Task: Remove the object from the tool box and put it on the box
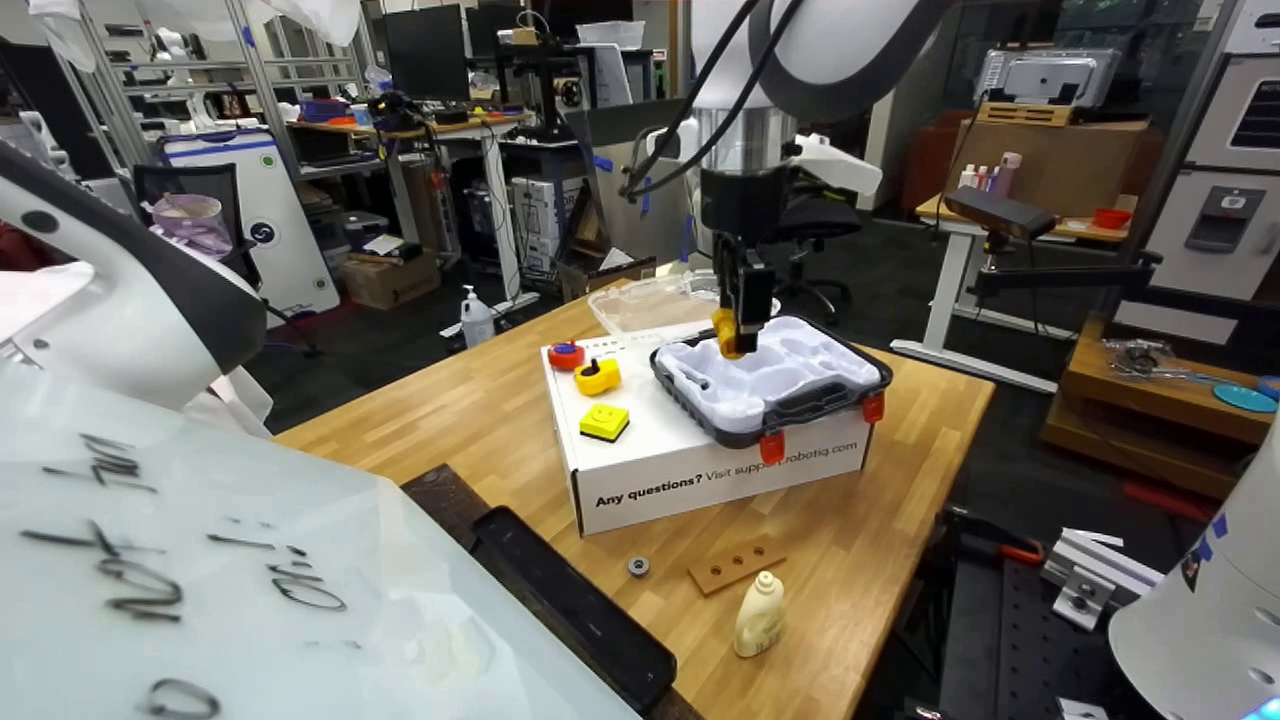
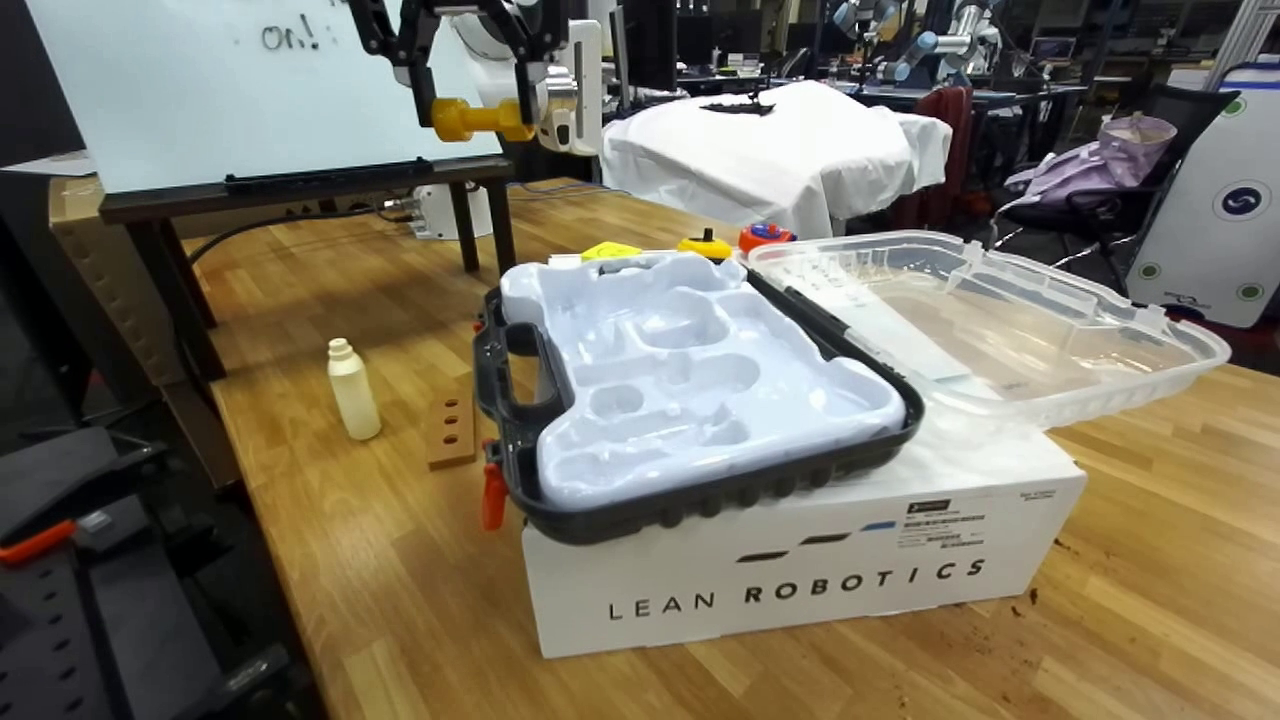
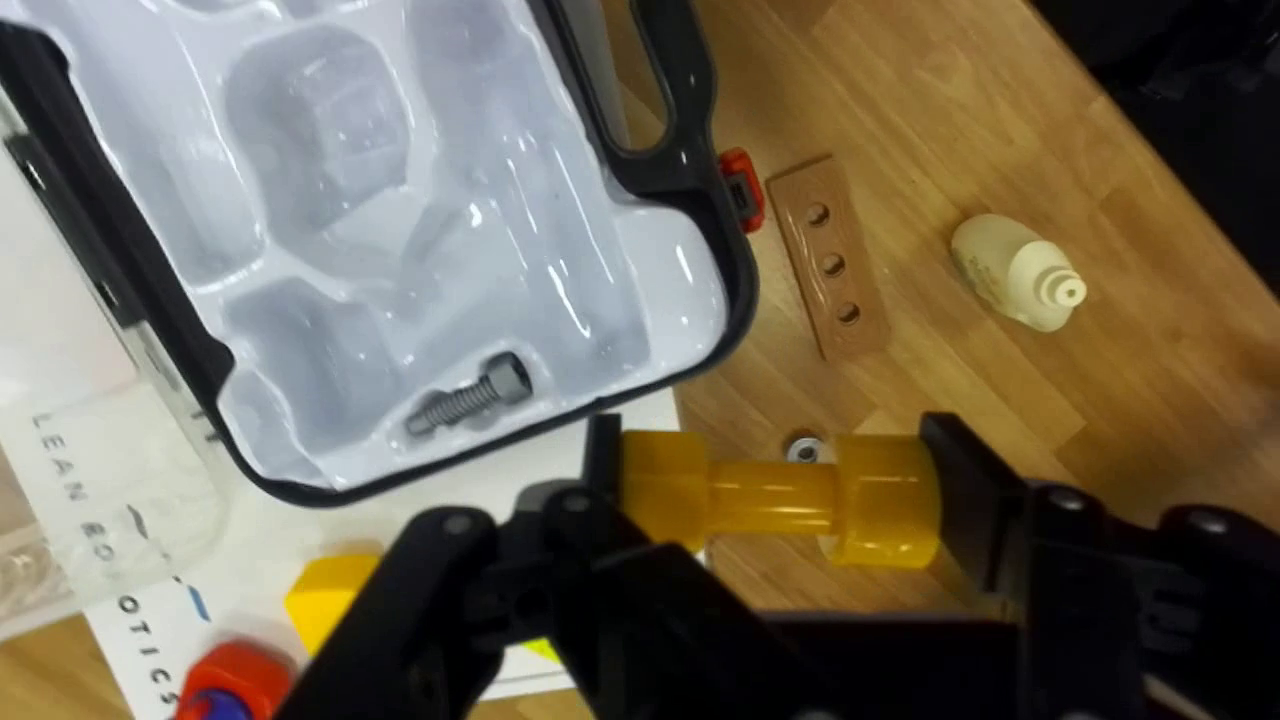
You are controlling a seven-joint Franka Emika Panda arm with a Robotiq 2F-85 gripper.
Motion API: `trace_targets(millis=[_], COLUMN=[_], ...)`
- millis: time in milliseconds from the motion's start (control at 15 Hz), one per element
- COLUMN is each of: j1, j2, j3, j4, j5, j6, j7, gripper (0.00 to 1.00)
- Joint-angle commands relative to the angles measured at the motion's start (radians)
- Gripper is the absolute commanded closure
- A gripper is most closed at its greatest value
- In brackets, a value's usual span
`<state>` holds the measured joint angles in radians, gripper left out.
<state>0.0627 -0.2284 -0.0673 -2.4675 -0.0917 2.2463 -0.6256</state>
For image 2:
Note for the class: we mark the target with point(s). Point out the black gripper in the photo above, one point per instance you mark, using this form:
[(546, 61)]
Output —
[(452, 19)]

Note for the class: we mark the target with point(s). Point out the yellow cylinder toy part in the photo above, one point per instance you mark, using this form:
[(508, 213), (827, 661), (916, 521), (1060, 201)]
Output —
[(476, 123)]

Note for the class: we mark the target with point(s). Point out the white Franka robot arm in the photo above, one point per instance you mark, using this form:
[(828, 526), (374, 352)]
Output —
[(565, 93)]

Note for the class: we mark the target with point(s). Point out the small black flat object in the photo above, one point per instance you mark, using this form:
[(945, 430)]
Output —
[(738, 104)]

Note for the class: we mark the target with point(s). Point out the black tool box white insert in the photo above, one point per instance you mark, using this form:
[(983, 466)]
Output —
[(665, 395)]

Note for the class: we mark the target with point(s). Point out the white cardboard box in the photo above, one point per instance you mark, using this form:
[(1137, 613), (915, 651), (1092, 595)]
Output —
[(803, 574)]

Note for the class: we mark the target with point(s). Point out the clear plastic tool box lid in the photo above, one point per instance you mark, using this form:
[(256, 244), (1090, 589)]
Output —
[(1041, 334)]

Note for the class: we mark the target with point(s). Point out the yellow square toy block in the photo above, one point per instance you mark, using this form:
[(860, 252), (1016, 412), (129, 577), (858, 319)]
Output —
[(608, 250)]

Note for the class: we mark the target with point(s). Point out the black easel stand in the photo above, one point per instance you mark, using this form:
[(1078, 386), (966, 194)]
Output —
[(267, 194)]

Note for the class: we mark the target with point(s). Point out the whiteboard with handwriting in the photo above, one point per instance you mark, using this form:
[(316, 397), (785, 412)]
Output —
[(200, 93)]

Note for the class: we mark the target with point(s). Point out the yellow round toy part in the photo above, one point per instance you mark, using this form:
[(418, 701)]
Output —
[(707, 244)]

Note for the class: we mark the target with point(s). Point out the white cloth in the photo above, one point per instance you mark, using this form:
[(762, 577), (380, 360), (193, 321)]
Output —
[(772, 154)]

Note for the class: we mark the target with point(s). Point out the red round toy part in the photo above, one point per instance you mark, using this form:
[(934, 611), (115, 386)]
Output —
[(765, 236)]

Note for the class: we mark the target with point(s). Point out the cream plastic bottle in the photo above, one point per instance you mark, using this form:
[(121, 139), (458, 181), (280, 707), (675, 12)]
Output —
[(354, 395)]

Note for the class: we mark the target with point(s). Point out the wooden plate with holes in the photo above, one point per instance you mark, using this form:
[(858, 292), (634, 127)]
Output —
[(452, 427)]

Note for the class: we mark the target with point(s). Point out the dark red chair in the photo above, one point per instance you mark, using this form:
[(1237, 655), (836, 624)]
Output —
[(948, 134)]

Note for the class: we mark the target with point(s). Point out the purple cloth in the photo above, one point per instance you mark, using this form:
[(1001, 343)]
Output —
[(1084, 167)]

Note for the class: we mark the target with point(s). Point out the black cart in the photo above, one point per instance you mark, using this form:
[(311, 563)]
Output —
[(121, 624)]

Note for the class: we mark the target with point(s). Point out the black chair under cloth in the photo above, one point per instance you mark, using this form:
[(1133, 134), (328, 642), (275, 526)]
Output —
[(1175, 134)]

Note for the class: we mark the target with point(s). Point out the white machine with round logo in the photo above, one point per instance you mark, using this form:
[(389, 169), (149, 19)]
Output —
[(1221, 201)]

